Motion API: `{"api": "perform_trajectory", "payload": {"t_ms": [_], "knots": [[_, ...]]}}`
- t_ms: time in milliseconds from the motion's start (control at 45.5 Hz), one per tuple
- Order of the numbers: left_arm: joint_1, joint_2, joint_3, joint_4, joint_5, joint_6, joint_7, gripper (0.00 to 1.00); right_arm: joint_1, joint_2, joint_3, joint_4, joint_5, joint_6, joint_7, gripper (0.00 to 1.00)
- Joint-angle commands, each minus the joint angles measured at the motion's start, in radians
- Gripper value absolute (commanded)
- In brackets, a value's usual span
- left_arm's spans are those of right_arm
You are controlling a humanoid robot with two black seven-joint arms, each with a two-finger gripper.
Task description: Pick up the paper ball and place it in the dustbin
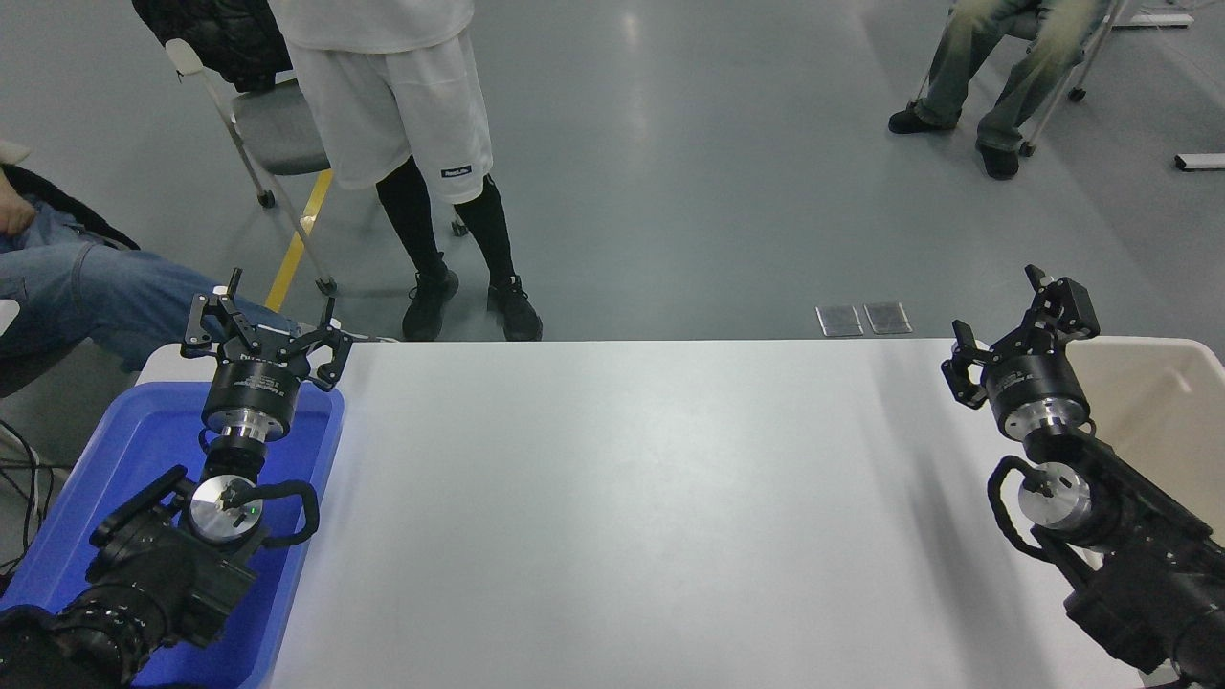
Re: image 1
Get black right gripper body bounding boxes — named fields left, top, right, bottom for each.
left=985, top=345, right=1091, bottom=428

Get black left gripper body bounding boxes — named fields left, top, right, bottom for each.
left=201, top=333, right=313, bottom=428

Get person's hand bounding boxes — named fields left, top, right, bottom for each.
left=0, top=182, right=38, bottom=238

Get metal floor plate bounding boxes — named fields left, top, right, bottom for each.
left=862, top=301, right=913, bottom=336
left=814, top=304, right=864, bottom=338

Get large pale plastic bin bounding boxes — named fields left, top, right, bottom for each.
left=1062, top=335, right=1225, bottom=689

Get blue plastic tray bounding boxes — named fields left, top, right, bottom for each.
left=0, top=383, right=345, bottom=689

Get seated person in jeans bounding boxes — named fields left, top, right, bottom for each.
left=0, top=139, right=300, bottom=398

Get grey folding chair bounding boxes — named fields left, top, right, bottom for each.
left=165, top=38, right=470, bottom=297

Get wheeled metal chair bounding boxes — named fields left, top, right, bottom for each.
left=917, top=0, right=1130, bottom=160

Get standing person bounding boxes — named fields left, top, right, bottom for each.
left=267, top=0, right=545, bottom=344

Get seated person on chair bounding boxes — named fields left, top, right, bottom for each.
left=887, top=0, right=1111, bottom=182

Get black jacket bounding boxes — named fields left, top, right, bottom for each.
left=131, top=0, right=294, bottom=94

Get black cables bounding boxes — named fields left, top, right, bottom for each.
left=0, top=419, right=76, bottom=575

